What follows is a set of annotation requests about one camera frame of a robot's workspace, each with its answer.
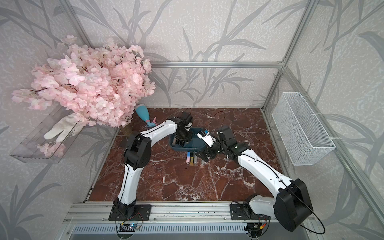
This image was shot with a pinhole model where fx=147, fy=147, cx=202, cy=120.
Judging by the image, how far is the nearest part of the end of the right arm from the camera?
22.7 inches

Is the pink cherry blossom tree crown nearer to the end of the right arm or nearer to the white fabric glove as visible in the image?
the white fabric glove

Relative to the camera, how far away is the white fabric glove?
24.2 inches

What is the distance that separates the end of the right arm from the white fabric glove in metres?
0.54
